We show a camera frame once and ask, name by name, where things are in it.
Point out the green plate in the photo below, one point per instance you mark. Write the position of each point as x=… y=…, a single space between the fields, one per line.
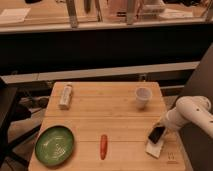
x=54 y=146

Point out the white sponge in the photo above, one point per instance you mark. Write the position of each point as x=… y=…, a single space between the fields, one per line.
x=154 y=149

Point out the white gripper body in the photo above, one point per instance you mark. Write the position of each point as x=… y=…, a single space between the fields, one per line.
x=171 y=120

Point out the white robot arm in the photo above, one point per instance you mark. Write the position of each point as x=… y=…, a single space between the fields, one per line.
x=194 y=109

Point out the white plastic cup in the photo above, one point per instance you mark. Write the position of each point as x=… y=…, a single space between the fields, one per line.
x=142 y=95

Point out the black eraser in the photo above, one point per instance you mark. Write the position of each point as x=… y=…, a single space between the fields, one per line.
x=156 y=134

